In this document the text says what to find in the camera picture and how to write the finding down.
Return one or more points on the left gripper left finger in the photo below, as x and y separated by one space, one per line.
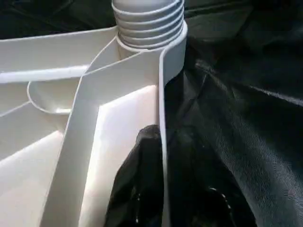
139 184

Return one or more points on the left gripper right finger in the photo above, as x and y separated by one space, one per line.
199 189

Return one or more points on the white plastic table top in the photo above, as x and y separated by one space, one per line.
47 56

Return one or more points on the white plastic table leg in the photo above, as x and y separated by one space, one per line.
149 21

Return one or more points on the black work mat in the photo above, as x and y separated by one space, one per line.
255 94

